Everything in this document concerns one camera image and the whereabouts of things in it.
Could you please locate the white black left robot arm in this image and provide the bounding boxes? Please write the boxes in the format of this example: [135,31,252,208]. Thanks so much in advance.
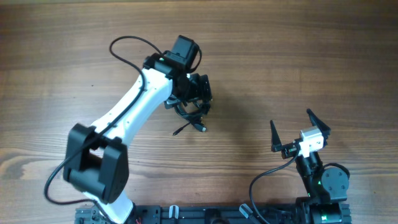
[62,35,212,223]

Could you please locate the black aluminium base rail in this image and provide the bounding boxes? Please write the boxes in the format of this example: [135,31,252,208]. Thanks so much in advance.
[74,203,352,224]

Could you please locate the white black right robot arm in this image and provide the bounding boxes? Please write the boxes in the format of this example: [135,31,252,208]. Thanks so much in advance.
[270,109,352,224]

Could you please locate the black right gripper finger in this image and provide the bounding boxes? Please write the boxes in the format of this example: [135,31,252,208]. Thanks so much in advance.
[270,120,282,152]
[307,108,331,137]

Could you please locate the thick black HDMI cable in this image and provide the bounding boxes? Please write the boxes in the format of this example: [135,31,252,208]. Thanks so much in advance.
[174,101,212,133]

